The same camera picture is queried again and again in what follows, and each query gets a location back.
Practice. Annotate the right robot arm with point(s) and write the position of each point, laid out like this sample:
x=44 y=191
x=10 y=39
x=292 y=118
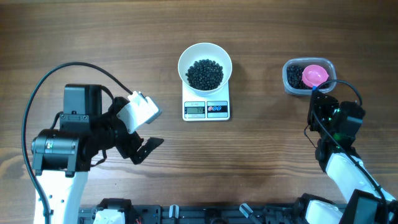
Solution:
x=366 y=201

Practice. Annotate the pink scoop blue handle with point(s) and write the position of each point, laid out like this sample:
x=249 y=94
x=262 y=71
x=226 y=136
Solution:
x=314 y=75

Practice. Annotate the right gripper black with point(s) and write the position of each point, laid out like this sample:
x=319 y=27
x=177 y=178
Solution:
x=327 y=102

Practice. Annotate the white digital kitchen scale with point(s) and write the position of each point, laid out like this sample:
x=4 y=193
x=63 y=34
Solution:
x=212 y=107

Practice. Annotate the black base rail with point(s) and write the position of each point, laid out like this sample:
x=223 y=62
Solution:
x=156 y=214

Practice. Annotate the white bowl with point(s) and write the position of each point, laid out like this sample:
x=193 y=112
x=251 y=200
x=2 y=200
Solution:
x=202 y=51

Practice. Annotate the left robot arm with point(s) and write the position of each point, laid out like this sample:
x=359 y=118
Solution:
x=62 y=157

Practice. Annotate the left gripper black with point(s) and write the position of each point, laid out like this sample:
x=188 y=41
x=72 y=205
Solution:
x=129 y=149

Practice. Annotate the clear plastic container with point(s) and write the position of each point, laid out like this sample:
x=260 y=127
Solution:
x=304 y=62

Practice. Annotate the black beans in bowl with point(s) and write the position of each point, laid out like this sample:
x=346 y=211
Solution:
x=205 y=75

